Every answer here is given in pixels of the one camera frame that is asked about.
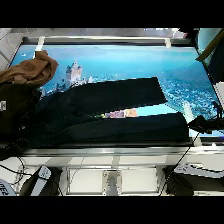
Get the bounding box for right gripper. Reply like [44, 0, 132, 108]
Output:
[187, 115, 215, 135]

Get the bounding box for dark blue jeans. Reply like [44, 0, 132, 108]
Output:
[28, 76, 191, 150]

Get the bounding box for brown garment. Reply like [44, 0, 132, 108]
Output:
[0, 49, 60, 89]

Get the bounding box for black garment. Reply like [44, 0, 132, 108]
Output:
[0, 82, 43, 153]

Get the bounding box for black cable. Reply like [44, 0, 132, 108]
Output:
[0, 156, 28, 187]
[159, 132, 201, 196]

